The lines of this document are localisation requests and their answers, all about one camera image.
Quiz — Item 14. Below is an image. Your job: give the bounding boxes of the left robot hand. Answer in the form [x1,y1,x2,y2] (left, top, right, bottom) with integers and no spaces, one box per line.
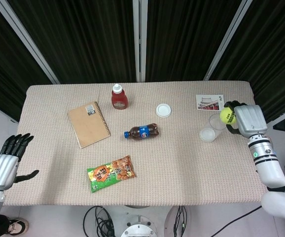
[0,133,40,191]

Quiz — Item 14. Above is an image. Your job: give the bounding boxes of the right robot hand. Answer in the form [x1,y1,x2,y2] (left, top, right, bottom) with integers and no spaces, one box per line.
[223,100,268,138]

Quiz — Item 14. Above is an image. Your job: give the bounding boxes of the yellow tennis ball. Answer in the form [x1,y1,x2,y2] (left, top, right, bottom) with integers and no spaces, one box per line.
[219,107,237,124]

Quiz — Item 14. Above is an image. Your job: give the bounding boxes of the round robot base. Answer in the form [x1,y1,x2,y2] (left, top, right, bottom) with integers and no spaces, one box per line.
[119,205,158,237]

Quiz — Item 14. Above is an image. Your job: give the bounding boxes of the transparent plastic cup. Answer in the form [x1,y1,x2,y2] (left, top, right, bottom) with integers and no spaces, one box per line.
[199,113,229,143]

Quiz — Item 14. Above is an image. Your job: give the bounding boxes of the postcard with red building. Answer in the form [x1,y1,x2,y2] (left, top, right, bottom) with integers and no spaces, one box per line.
[195,94,226,112]

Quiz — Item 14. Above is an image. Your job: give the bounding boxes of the white sneaker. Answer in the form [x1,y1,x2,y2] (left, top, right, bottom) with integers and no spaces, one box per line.
[6,217,30,235]

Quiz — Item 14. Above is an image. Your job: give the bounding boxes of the white round lid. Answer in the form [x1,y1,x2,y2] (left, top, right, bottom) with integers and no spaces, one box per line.
[156,103,172,119]

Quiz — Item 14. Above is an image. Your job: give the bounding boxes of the brown spiral notebook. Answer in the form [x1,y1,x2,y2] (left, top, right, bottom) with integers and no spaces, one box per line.
[67,101,111,149]

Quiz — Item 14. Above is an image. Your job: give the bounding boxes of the green snack bag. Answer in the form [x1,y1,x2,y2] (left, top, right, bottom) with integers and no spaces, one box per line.
[86,155,137,193]

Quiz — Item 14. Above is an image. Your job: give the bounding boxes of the small cola bottle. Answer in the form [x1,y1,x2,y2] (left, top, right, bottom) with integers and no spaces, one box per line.
[123,122,161,141]

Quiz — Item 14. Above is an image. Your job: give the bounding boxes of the beige woven tablecloth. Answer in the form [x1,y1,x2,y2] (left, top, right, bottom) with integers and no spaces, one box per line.
[3,80,269,206]

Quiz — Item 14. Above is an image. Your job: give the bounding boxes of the red ketchup bottle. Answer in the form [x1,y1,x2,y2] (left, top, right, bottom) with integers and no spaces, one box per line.
[111,83,129,110]

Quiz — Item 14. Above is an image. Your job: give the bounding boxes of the black curtain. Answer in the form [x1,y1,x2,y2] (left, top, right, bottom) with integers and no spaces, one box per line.
[0,0,285,125]

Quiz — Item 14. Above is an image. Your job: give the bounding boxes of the grey metal frame post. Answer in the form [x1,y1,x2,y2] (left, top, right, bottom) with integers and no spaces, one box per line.
[0,0,60,85]
[203,0,253,81]
[132,0,148,83]

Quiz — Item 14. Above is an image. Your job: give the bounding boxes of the black cable bundle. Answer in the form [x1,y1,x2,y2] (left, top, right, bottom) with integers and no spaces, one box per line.
[172,205,190,237]
[82,205,115,237]

